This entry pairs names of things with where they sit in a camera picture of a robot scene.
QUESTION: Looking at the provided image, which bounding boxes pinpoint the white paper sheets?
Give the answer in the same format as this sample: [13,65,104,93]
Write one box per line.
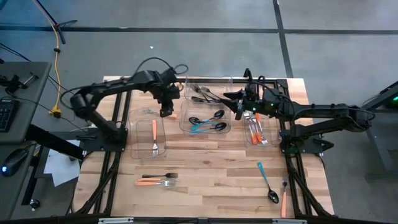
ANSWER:
[43,139,84,187]

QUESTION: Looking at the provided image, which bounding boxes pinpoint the silver forks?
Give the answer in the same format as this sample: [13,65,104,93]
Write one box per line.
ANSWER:
[141,172,179,179]

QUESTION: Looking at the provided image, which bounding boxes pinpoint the grey metal cart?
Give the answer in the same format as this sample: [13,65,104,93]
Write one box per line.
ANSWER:
[356,80,398,175]

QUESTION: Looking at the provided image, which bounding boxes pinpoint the yellow cable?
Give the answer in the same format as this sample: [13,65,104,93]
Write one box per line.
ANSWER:
[30,0,62,118]

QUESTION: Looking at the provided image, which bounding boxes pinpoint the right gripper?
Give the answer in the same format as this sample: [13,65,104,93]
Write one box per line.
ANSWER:
[221,89,268,121]

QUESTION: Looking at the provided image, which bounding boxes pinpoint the black keyboard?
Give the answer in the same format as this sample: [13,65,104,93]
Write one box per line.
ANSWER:
[0,99,20,133]

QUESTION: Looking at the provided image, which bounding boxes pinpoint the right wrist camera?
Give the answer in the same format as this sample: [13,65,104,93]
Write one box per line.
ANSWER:
[246,83,261,98]

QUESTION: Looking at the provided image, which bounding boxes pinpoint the clear plastic bin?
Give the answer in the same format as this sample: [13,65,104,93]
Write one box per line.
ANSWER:
[183,74,233,102]
[127,107,168,161]
[179,100,233,135]
[243,100,283,149]

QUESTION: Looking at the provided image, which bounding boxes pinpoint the black computer mouse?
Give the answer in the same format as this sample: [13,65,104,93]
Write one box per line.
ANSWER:
[1,148,29,177]

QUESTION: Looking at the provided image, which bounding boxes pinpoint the black metal table frame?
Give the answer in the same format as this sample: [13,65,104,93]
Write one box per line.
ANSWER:
[70,75,335,224]

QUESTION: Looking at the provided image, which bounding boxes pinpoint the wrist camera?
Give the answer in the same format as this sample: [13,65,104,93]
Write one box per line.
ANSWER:
[246,83,261,98]
[160,101,175,118]

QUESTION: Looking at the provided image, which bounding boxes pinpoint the black clamp tool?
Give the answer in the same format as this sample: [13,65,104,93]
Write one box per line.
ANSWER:
[0,72,40,95]

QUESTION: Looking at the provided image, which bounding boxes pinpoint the black spoon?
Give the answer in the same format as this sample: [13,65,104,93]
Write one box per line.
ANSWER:
[191,96,223,104]

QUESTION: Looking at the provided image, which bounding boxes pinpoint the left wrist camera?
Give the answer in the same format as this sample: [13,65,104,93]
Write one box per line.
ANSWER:
[160,101,175,118]

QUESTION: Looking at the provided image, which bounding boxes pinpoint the silver bracket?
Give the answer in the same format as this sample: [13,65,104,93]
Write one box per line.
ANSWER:
[272,218,308,224]
[98,217,134,224]

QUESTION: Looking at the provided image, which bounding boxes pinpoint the black tripod stand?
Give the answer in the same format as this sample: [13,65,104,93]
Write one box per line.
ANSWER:
[33,0,78,45]

